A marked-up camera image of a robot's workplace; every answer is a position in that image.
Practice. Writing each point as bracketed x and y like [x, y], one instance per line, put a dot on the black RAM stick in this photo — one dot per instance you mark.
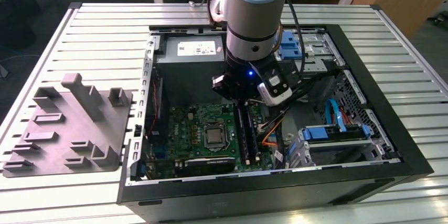
[242, 134]

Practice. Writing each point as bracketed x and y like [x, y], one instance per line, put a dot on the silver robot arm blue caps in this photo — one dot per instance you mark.
[252, 19]

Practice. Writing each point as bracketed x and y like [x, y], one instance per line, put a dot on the grey power supply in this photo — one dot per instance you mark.
[191, 77]

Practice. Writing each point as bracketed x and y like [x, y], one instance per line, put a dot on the silver CPU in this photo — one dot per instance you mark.
[214, 135]

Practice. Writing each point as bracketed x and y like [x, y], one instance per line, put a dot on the blue drive latch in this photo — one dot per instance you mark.
[291, 48]

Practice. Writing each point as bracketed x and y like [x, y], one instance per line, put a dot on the green motherboard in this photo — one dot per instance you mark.
[186, 129]

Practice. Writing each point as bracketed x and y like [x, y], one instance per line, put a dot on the black CPU socket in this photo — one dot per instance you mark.
[216, 146]

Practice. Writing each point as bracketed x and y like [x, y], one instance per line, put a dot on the silver drive cage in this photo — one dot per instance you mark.
[322, 64]

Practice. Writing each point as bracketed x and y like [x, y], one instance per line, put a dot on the hard disk in blue carrier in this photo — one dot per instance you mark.
[315, 132]

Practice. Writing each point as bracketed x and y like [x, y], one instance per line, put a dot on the black graphics card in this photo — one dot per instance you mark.
[210, 166]

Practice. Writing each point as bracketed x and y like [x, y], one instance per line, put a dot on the silver disk bay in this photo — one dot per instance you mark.
[336, 144]

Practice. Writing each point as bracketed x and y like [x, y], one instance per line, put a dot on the black PC case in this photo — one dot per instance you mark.
[244, 195]

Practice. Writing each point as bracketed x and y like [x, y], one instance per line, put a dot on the grey parts rack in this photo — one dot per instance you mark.
[70, 134]

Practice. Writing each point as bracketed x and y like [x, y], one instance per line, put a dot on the black chair base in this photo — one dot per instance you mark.
[440, 19]

